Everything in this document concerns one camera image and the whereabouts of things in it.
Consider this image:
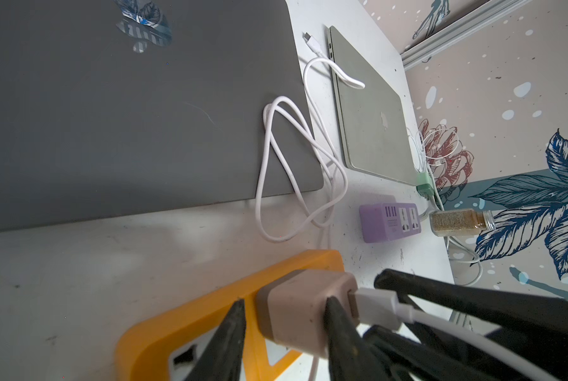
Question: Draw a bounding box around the silver laptop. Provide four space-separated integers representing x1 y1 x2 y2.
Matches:
327 26 420 187

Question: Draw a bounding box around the brown spice jar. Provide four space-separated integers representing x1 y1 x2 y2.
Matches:
429 209 496 237

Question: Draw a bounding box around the aluminium frame crossbar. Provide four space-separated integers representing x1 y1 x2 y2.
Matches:
401 0 531 71

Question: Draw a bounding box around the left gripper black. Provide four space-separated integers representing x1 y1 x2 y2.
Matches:
362 270 568 380

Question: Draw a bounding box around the orange power strip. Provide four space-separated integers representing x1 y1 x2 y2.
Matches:
115 249 345 380

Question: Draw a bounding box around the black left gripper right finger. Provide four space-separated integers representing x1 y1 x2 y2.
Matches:
324 296 390 380

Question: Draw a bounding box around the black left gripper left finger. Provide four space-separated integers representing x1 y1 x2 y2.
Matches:
185 299 247 381

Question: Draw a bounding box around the white charging cable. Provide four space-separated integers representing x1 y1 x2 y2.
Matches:
254 31 561 381
404 125 451 213

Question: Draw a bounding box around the green USB charger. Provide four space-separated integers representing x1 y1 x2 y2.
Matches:
416 170 436 199

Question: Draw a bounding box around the purple power strip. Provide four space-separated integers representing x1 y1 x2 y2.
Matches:
359 203 421 244

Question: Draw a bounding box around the dark grey laptop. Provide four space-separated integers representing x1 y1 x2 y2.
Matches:
0 1 308 232

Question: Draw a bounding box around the pink USB charger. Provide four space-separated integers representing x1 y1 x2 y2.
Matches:
255 269 358 358

